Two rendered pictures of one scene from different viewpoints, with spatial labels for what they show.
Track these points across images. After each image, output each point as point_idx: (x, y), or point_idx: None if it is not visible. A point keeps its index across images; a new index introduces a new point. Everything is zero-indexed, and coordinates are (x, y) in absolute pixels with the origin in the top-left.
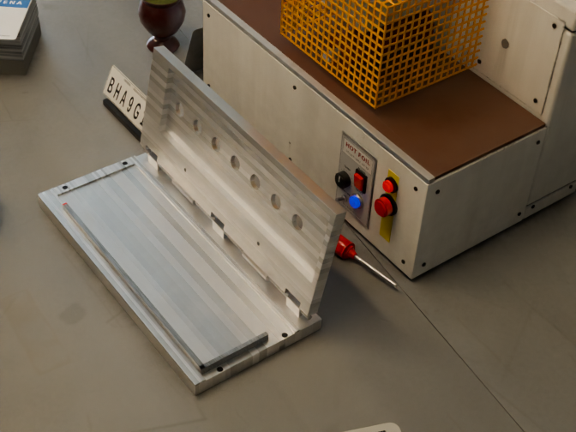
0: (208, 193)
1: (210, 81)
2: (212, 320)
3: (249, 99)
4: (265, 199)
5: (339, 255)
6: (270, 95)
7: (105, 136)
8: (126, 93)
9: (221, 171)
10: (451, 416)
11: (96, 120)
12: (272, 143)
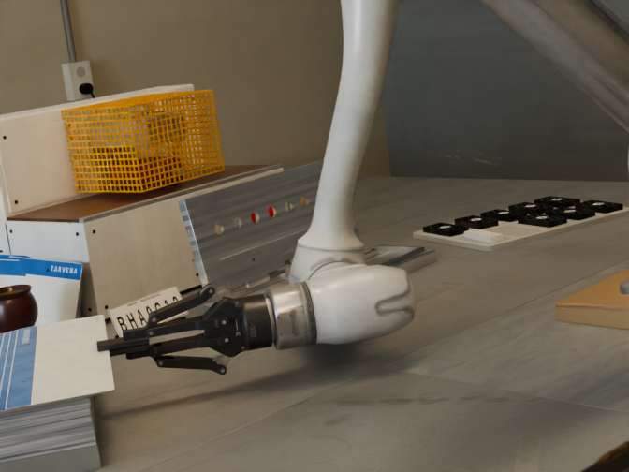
0: (275, 251)
1: (106, 300)
2: (376, 259)
3: (150, 266)
4: (299, 208)
5: (285, 260)
6: (168, 238)
7: (182, 332)
8: (138, 311)
9: (268, 230)
10: (392, 233)
11: (159, 340)
12: (178, 282)
